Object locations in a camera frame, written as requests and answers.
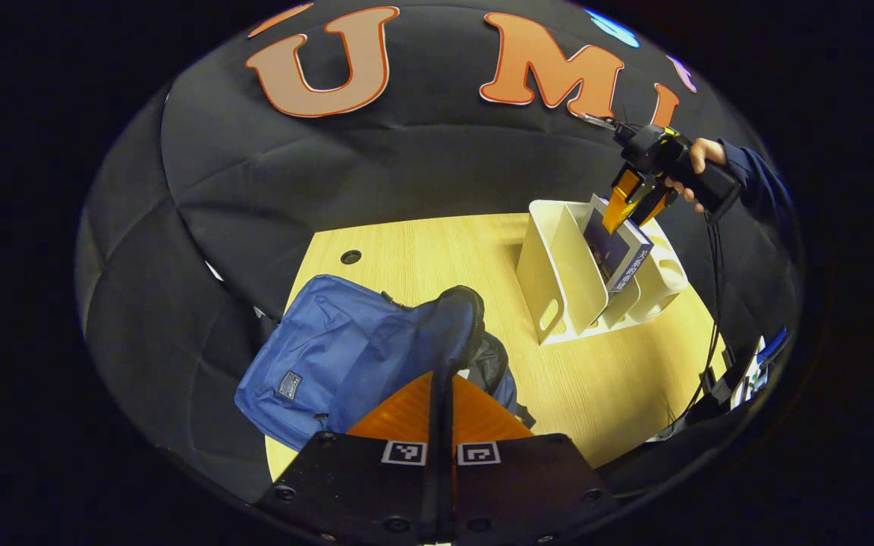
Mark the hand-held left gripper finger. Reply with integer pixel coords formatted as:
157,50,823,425
443,372,620,545
255,371,445,545

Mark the dark blue book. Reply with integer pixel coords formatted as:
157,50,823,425
583,193,654,295

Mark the cream plastic bookshelf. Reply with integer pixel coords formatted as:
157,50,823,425
515,199,690,346

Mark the blue schoolbag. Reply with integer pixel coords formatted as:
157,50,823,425
234,275,536,453

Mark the white and blue box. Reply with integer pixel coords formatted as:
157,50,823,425
740,326,791,410

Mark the black cable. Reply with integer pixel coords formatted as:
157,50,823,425
665,212,728,433

